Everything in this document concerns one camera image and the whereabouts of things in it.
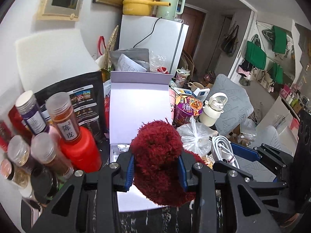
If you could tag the white paper sheet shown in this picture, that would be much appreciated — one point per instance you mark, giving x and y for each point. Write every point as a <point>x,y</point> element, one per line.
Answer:
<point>128,64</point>

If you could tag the group of bottles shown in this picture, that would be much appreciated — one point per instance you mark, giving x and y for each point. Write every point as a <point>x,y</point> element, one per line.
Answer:
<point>292,97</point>

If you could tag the grey envelope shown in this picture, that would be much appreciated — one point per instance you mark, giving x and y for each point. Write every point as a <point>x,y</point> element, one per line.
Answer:
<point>138,53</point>

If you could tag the group of spice jars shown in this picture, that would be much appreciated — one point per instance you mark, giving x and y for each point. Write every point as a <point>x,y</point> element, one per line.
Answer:
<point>43,150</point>

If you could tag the woven fan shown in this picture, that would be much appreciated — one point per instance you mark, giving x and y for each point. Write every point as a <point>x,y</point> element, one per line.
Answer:
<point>113,41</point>

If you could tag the pink packet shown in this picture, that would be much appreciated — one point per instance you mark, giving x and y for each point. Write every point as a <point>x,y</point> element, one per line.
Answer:
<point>172,104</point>

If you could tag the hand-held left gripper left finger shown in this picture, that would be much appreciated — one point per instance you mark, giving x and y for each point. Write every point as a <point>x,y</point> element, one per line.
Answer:
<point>129,172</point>

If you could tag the white and blue box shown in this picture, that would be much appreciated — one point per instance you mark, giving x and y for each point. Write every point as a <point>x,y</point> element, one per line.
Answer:
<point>201,93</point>

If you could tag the green electric kettle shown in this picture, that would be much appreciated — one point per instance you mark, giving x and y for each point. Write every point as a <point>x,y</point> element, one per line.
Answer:
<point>167,7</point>

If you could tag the black handbag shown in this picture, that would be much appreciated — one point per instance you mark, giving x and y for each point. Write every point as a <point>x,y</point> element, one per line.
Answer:
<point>229,43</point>

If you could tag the yellow pot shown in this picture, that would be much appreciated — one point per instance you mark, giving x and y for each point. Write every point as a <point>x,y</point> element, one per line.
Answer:
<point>137,4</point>

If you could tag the white foam board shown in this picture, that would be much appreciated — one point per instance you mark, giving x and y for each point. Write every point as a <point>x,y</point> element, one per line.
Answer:
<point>53,53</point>

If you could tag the purple instant noodle cup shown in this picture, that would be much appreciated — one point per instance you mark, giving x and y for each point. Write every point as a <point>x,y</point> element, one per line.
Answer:
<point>187,116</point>

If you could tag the lidded drink cup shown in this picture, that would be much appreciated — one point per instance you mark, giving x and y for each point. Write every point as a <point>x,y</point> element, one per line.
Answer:
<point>182,75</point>

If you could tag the brown door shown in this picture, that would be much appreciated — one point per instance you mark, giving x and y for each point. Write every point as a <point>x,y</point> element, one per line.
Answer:
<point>194,29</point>

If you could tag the crinkled clear plastic bag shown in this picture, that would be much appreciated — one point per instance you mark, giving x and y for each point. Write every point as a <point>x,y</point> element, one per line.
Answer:
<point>158,60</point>

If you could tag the pink hanging bag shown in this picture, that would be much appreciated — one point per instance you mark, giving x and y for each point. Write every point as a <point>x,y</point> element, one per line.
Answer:
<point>244,70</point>

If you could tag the chair with grey cover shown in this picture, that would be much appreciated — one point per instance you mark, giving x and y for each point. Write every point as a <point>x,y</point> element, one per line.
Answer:
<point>233,102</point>
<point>267,136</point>

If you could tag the silver foil packet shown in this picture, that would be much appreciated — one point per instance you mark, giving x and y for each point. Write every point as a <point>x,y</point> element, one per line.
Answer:
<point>120,148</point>

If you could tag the green tote bag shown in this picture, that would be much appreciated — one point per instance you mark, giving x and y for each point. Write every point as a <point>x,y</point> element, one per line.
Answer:
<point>255,53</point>
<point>279,38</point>
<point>277,74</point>

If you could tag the red canister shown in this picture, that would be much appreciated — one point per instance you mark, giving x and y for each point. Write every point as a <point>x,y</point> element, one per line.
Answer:
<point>82,150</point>

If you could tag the white cabinet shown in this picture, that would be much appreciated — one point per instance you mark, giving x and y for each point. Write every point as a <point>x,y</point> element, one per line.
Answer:
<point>277,119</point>

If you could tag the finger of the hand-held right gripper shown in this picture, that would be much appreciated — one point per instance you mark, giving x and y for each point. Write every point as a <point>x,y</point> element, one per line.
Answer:
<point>243,150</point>
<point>224,165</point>

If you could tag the beige mug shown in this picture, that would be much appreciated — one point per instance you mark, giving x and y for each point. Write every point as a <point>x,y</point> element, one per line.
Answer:
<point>195,87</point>

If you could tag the white plastic bag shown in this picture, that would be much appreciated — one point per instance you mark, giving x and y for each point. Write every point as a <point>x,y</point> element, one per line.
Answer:
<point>247,126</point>

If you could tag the white fridge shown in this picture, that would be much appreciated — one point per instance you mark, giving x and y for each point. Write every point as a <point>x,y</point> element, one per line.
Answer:
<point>136,29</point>

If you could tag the cream thermos jug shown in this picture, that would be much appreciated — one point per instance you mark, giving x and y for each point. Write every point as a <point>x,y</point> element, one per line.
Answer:
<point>210,116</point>

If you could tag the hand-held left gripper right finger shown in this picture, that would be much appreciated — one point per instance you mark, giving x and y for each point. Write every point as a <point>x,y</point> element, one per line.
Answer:
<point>182,172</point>

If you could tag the lavender gift box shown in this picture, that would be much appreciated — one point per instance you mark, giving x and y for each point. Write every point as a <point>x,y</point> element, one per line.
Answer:
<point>136,106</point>

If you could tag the black stand-up pouch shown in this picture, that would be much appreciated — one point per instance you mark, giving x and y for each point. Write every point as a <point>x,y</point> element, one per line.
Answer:
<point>90,97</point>

